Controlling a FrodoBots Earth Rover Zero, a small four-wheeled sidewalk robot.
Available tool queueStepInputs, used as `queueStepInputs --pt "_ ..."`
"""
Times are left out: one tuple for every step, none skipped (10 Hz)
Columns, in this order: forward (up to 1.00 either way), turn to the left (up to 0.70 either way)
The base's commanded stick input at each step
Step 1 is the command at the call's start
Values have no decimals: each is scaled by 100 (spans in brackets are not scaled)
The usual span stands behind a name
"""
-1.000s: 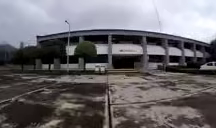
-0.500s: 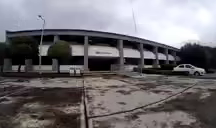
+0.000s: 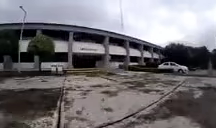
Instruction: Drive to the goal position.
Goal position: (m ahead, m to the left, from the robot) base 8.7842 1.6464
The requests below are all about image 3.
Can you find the large building with columns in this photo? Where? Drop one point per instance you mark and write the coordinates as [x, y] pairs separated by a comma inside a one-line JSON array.
[[89, 46]]

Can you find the yellow kerb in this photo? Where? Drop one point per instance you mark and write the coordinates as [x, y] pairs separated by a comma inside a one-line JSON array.
[[81, 70]]

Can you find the grey stained concrete pavement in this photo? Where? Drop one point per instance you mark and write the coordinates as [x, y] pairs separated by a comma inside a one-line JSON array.
[[96, 100]]

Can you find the low dark hedge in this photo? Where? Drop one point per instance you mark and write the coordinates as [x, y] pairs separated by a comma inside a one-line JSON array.
[[146, 69]]

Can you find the thin tall mast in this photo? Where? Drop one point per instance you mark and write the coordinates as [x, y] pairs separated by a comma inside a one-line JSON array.
[[121, 16]]

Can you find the small white barrier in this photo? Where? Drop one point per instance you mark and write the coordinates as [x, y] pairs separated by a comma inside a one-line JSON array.
[[57, 68]]

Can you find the white car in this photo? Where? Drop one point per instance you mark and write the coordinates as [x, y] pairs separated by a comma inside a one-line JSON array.
[[174, 67]]

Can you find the small green tree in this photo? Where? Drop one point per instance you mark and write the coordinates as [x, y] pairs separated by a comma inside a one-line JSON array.
[[41, 46]]

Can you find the dark wood of trees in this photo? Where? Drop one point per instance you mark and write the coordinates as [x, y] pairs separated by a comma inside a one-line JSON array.
[[189, 55]]

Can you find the street lamp pole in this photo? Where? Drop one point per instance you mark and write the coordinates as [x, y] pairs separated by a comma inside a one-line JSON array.
[[21, 33]]

